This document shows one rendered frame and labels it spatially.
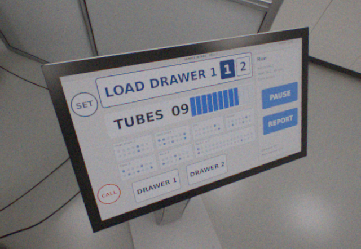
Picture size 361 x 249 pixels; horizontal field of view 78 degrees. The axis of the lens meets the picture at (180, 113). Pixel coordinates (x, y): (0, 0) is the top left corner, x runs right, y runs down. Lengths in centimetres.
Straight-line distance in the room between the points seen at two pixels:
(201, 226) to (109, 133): 112
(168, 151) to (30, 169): 138
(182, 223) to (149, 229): 19
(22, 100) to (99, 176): 172
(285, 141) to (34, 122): 170
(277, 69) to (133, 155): 34
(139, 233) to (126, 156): 103
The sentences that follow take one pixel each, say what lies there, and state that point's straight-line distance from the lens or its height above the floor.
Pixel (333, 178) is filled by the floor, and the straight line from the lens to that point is 200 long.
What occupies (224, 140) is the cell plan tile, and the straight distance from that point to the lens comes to 48.
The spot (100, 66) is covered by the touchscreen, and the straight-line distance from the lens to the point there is 39.
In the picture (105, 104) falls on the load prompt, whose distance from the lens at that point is 39.
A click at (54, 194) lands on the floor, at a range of 162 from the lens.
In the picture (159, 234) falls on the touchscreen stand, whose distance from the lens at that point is 142.
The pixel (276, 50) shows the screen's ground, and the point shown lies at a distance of 52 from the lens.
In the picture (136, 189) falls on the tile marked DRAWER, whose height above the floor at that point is 101.
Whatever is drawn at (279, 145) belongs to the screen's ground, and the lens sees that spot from 58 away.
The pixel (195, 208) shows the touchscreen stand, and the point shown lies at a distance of 146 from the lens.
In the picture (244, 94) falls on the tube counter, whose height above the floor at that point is 111.
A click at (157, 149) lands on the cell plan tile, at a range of 43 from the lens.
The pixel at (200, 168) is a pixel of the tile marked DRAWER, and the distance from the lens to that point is 48.
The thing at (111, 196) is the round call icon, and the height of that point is 101.
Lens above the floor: 144
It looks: 53 degrees down
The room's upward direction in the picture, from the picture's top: 10 degrees clockwise
